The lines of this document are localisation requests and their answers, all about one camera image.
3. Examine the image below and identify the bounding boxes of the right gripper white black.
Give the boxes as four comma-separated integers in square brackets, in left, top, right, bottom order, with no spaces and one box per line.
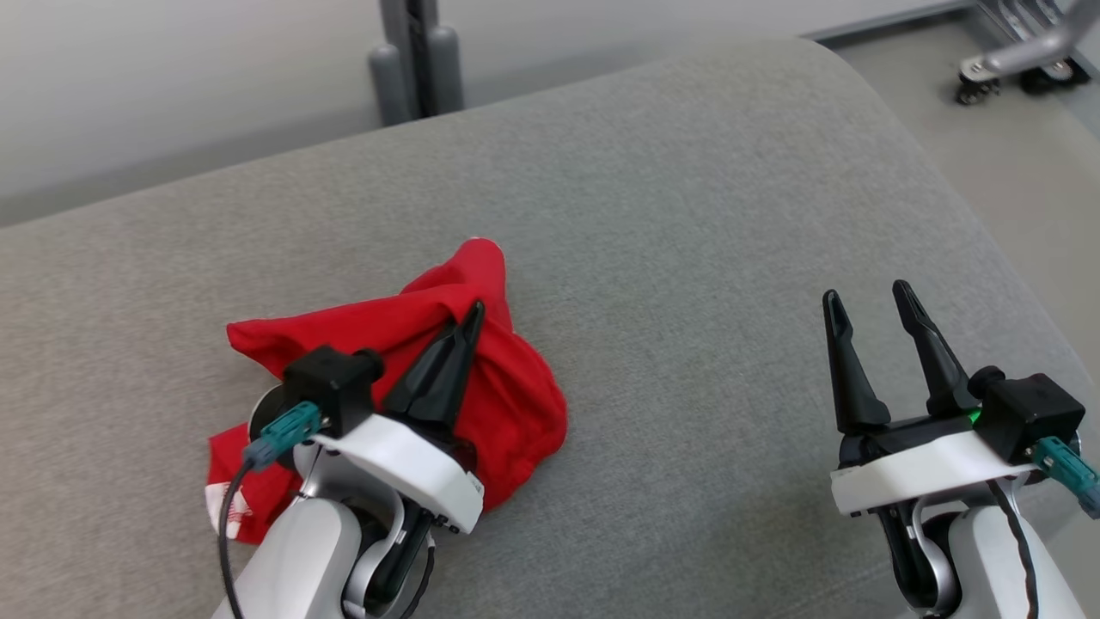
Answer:
[822,279,1036,517]

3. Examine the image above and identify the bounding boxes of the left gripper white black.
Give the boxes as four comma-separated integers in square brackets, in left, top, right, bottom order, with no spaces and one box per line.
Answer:
[311,301,485,536]

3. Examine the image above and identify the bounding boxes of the red shorts white stripes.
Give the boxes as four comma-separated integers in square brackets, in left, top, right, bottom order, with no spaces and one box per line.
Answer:
[206,237,568,546]

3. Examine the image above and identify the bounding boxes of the silver wheeled stand base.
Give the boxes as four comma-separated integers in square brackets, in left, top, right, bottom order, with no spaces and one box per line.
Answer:
[956,0,1100,107]

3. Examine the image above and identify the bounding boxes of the left camera cable teal connector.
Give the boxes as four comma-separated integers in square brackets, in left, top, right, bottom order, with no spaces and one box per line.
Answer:
[217,401,323,619]

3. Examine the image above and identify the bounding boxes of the camera cable teal connector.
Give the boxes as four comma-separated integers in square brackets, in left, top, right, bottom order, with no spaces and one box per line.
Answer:
[1031,437,1100,521]
[217,401,323,619]

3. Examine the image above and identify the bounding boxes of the right camera cable teal connector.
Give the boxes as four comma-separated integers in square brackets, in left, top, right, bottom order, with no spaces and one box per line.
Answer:
[1031,437,1100,521]

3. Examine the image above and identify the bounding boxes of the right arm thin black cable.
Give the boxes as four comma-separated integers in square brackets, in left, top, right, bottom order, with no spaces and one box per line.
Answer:
[987,480,1041,619]

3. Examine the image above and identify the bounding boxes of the grey metal partition post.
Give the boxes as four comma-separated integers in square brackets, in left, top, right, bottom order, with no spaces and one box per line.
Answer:
[368,0,465,128]

